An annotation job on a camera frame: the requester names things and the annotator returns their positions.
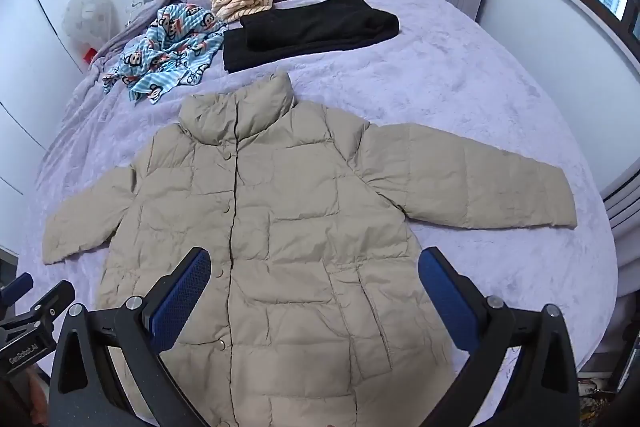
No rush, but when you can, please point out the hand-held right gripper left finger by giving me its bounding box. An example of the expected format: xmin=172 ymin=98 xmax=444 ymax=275
xmin=48 ymin=247 xmax=213 ymax=427

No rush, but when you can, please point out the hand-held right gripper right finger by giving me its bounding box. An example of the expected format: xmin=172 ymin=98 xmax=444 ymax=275
xmin=417 ymin=247 xmax=593 ymax=427

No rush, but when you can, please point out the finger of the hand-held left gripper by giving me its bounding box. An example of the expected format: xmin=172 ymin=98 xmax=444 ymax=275
xmin=20 ymin=281 xmax=76 ymax=330
xmin=0 ymin=272 xmax=35 ymax=309

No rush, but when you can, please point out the beige puffer jacket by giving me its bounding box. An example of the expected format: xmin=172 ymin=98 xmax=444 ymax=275
xmin=42 ymin=72 xmax=578 ymax=427

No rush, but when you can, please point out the purple bed blanket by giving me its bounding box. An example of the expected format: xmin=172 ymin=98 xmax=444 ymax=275
xmin=30 ymin=0 xmax=618 ymax=408

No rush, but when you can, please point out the white wardrobe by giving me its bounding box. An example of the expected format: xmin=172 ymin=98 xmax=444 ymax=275
xmin=0 ymin=0 xmax=131 ymax=258

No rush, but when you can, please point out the blue monkey print cloth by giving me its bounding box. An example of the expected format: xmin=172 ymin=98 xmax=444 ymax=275
xmin=102 ymin=3 xmax=226 ymax=106

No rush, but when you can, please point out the fan with white cover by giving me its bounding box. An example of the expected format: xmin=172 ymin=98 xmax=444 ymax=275
xmin=62 ymin=0 xmax=113 ymax=70

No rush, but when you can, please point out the black fleece garment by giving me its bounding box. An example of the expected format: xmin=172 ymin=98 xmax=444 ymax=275
xmin=222 ymin=0 xmax=401 ymax=74

